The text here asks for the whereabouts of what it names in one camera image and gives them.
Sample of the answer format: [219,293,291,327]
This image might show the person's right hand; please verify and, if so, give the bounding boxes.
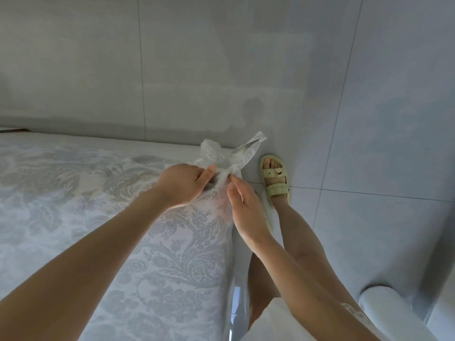
[226,174,273,251]

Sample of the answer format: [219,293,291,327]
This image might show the person's left hand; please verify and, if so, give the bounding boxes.
[155,163,218,209]

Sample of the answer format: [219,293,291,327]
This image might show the blue-grey cloth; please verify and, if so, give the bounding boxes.
[0,131,268,341]

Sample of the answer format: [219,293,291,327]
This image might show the person's left forearm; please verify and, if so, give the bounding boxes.
[0,188,175,341]

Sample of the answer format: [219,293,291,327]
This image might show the person's right forearm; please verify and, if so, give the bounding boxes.
[252,234,379,341]

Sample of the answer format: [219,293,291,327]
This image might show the person's right leg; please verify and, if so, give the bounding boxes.
[270,195,356,304]

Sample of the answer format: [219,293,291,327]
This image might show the person's leg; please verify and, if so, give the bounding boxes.
[270,195,356,304]
[247,253,282,330]

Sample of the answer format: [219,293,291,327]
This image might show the person's left leg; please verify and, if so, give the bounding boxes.
[247,253,282,330]

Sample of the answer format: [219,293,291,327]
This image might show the person's white shorts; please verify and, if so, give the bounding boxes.
[240,297,388,341]

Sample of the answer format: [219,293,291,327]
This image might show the white cylinder appliance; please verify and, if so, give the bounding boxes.
[357,285,439,341]

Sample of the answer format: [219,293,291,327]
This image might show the beige strap sandal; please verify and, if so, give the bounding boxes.
[257,154,291,199]

